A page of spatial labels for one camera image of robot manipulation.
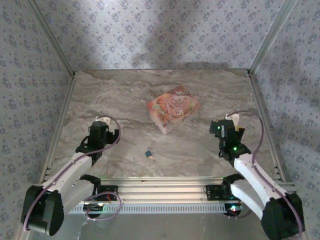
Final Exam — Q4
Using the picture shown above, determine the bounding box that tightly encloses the grey slotted cable duct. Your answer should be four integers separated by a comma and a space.
67, 203, 227, 216

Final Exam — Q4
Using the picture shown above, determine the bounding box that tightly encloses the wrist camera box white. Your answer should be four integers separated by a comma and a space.
224, 112, 240, 126
95, 115, 111, 125

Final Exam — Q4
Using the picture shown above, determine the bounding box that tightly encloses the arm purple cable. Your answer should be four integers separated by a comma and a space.
22, 114, 124, 232
226, 110, 305, 237

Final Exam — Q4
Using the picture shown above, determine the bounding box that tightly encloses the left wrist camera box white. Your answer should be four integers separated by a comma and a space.
95, 115, 111, 125

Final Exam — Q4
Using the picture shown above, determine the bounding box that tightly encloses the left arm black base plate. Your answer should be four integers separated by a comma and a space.
92, 185, 119, 202

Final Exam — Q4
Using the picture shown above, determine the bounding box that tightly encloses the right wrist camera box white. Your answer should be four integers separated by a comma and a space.
224, 112, 240, 126

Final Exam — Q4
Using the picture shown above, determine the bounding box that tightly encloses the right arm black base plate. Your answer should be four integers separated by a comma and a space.
205, 184, 238, 202

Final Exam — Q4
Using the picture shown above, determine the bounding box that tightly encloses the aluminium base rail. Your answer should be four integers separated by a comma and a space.
39, 176, 297, 203

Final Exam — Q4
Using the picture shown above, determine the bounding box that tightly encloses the pink illustrated box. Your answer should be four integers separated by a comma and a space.
146, 84, 203, 135

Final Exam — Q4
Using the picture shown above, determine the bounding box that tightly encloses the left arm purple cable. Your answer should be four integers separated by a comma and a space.
22, 114, 124, 232

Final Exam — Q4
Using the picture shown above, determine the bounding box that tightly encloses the aluminium frame post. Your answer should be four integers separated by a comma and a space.
26, 0, 76, 77
247, 0, 300, 76

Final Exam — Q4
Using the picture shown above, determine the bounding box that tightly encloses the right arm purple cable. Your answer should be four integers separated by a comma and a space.
226, 110, 305, 237

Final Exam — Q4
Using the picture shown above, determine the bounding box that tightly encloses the aluminium table side rail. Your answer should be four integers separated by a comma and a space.
249, 74, 287, 182
38, 74, 77, 182

